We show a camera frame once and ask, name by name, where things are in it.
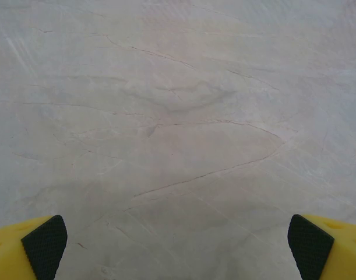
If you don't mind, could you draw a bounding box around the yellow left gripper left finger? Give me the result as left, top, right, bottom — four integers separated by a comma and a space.
0, 215, 68, 280

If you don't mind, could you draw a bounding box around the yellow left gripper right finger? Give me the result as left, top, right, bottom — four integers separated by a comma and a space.
287, 213, 356, 280

